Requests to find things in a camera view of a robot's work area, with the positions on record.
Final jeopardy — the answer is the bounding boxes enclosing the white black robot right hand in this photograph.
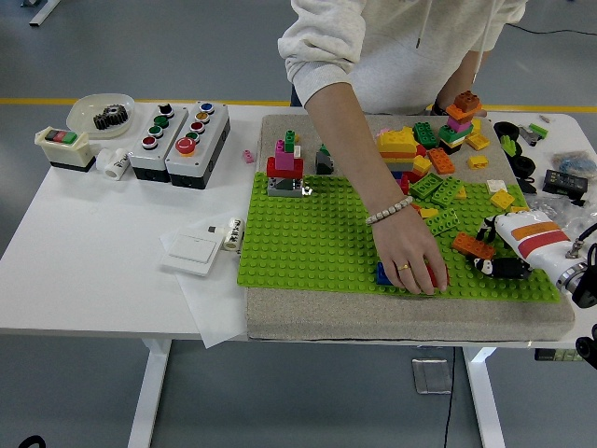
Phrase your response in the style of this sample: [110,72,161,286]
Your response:
[467,209,574,281]

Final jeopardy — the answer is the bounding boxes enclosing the person's right hand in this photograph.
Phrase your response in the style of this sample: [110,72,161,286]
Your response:
[372,204,451,296]

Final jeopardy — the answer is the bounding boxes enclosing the blue square brick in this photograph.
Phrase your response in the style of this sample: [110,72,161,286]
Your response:
[375,261,396,287]

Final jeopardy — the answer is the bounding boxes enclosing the red square brick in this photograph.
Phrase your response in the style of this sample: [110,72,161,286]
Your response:
[426,263,450,288]

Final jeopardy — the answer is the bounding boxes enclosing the orange long brick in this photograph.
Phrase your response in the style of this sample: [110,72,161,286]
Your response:
[427,147,457,176]
[451,231,496,260]

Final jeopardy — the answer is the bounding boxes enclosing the green studded baseplate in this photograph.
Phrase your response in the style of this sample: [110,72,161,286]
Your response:
[236,171,562,304]

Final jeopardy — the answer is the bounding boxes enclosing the black toy tyre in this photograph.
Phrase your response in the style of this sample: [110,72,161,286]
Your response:
[493,120,521,141]
[511,156,537,178]

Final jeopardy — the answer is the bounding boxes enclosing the lime green long brick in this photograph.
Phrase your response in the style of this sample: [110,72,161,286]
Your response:
[426,208,462,237]
[431,176,466,209]

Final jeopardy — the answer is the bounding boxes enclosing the clear plastic bags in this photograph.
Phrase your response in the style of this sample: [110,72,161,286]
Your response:
[529,189,597,244]

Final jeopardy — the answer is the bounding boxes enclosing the black digital meter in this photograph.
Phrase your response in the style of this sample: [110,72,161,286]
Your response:
[541,169,590,197]

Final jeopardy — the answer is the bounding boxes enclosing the grey-brown mat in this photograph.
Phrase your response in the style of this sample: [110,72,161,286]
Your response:
[245,114,577,344]

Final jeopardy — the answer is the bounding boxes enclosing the plastic bag with blue parts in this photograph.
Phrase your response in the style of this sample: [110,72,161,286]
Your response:
[549,151,597,176]

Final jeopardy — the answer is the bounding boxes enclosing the brick tower with yellow top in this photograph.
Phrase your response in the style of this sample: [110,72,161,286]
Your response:
[376,126,421,192]

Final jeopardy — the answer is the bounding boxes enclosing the dark green long brick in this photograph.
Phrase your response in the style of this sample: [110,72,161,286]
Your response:
[412,121,440,150]

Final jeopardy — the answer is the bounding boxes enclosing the grey slope brick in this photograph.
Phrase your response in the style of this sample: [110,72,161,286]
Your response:
[314,151,336,176]

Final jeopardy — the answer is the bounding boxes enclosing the table height control panel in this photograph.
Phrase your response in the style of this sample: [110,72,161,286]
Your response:
[535,349,584,363]

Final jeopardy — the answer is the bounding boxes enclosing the metal floor socket plate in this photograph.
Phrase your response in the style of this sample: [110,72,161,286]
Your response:
[410,357,453,396]

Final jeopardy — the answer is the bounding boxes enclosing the brick tower with brown top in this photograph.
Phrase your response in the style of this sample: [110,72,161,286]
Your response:
[437,91,484,156]

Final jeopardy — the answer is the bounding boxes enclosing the brick tower with magenta middle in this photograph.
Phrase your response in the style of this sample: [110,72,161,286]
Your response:
[265,129,305,200]

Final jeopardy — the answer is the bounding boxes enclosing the white table leg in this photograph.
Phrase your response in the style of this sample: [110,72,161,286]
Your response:
[461,347,507,448]
[126,339,173,448]

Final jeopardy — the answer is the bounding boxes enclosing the small white pipe fitting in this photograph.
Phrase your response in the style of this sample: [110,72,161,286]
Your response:
[207,217,247,253]

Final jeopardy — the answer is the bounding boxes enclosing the person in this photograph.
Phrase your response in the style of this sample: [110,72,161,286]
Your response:
[278,0,531,116]

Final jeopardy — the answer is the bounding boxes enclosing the translucent paper sheet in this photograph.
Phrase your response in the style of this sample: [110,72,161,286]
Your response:
[158,228,248,350]

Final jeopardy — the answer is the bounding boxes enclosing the grey emergency-stop control box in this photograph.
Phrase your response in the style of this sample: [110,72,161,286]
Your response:
[165,101,232,191]

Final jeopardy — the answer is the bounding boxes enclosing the grey four-button control box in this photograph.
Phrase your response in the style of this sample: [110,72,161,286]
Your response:
[128,103,190,184]

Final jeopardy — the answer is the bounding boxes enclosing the white pipe tee fitting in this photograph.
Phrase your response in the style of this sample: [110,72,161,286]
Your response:
[95,147,132,181]

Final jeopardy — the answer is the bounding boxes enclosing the black metal gear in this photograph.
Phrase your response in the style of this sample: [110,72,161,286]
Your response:
[92,105,130,131]

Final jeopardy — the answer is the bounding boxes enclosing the white plastic bowl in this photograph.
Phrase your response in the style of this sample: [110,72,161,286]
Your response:
[65,92,136,140]

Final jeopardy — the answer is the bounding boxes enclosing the bead bracelet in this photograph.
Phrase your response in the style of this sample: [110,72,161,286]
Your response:
[364,195,415,227]

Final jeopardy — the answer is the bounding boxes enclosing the thin black floor cable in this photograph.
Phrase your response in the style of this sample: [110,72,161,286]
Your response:
[442,347,457,448]

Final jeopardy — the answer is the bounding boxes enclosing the long black floor cable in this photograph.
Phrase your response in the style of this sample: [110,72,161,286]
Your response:
[512,21,597,36]

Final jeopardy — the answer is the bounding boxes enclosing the white wall switch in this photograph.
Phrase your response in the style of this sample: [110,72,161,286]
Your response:
[159,231,225,278]

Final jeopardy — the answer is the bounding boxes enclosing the beige red-green switch box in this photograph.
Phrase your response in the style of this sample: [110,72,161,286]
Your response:
[35,126,97,174]

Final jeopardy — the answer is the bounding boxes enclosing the grey metal frame foot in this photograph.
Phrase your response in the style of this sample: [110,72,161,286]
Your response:
[28,0,62,27]

